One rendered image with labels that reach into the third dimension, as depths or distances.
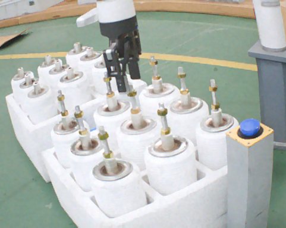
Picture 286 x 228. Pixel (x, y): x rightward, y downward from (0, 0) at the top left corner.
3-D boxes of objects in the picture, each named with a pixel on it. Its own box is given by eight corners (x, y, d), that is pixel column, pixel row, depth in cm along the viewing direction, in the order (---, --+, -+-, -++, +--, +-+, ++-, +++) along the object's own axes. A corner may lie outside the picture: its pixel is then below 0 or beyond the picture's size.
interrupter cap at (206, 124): (239, 118, 94) (239, 115, 94) (224, 136, 89) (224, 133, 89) (211, 113, 99) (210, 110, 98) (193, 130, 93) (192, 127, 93)
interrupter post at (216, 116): (225, 122, 94) (223, 108, 92) (219, 128, 92) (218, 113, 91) (215, 121, 95) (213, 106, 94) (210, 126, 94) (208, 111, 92)
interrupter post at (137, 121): (130, 127, 99) (127, 113, 98) (138, 123, 101) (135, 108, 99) (138, 130, 98) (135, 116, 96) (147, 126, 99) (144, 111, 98)
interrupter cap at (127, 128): (112, 130, 100) (112, 127, 99) (139, 115, 104) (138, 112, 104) (137, 139, 94) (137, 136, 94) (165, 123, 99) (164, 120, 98)
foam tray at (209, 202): (182, 157, 133) (173, 98, 125) (260, 208, 101) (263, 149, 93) (60, 205, 119) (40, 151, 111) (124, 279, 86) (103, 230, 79)
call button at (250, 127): (251, 126, 78) (251, 115, 77) (264, 133, 74) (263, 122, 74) (236, 134, 76) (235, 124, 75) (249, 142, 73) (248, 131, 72)
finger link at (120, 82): (115, 66, 90) (120, 90, 92) (109, 72, 88) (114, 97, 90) (122, 66, 90) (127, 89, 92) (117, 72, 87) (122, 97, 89)
